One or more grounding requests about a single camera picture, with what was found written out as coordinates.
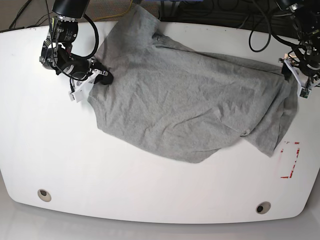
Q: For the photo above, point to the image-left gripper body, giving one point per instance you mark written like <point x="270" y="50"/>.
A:
<point x="83" y="72"/>

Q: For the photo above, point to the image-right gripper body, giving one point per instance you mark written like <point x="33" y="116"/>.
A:
<point x="304" y="82"/>

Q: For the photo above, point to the right table grommet hole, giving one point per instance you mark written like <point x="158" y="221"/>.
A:
<point x="263" y="208"/>

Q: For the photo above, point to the left table grommet hole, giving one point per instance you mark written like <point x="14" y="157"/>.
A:
<point x="44" y="195"/>

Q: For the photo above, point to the table grommet hole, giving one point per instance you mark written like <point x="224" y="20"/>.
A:
<point x="44" y="195"/>
<point x="263" y="208"/>

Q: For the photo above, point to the grey t-shirt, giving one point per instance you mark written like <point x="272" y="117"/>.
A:
<point x="184" y="105"/>

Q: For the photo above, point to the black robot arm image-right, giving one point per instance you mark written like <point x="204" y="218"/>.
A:
<point x="305" y="15"/>

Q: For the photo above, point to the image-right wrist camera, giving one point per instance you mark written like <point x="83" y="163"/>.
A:
<point x="303" y="92"/>

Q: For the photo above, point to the red tape rectangle marking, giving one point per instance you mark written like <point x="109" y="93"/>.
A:
<point x="288" y="159"/>

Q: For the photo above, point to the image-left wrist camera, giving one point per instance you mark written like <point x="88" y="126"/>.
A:
<point x="77" y="96"/>

